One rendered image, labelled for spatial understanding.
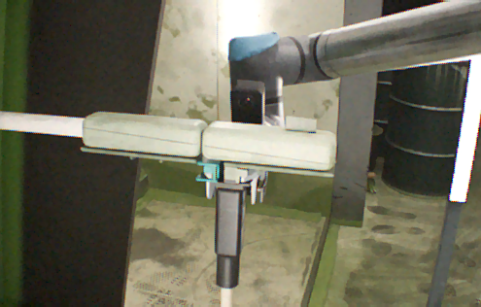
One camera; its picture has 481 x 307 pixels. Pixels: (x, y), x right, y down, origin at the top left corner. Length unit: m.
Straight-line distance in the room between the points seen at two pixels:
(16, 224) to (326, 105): 1.71
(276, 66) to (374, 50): 0.17
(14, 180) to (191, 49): 1.63
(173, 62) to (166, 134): 2.15
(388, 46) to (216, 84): 1.95
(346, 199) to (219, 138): 2.18
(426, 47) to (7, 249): 1.09
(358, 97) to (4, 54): 1.80
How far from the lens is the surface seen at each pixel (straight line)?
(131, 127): 0.59
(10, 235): 1.33
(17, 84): 1.14
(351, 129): 2.56
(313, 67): 0.89
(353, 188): 2.68
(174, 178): 2.93
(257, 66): 0.83
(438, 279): 1.97
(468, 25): 0.68
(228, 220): 0.60
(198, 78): 2.68
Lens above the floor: 1.34
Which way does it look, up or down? 21 degrees down
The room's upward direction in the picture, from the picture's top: straight up
